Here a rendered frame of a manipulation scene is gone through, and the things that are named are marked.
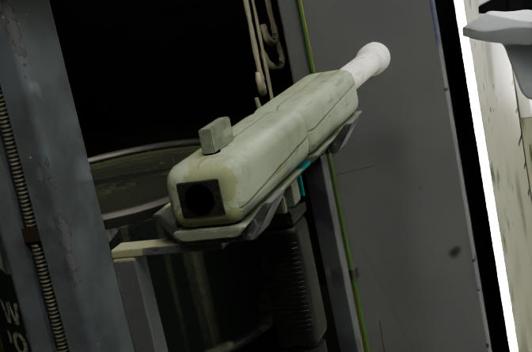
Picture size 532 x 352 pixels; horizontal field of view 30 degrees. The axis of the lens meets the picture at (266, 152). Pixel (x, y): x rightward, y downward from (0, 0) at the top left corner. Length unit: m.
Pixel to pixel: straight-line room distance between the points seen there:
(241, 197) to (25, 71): 0.22
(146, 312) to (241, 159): 0.12
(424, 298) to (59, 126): 0.60
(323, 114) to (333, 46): 0.41
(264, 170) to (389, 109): 0.55
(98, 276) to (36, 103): 0.15
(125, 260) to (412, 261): 0.62
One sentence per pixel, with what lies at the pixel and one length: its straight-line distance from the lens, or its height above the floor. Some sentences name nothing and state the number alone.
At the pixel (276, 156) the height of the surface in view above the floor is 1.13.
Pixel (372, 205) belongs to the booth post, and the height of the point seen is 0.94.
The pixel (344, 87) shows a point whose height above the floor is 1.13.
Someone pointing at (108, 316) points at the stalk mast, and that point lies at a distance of 0.79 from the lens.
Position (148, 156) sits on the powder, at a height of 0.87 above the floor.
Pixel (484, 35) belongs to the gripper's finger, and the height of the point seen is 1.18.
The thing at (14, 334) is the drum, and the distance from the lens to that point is 1.85.
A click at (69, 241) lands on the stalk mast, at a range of 0.75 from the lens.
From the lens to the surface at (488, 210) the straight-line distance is 1.19.
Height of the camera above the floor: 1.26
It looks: 12 degrees down
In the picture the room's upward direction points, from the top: 12 degrees counter-clockwise
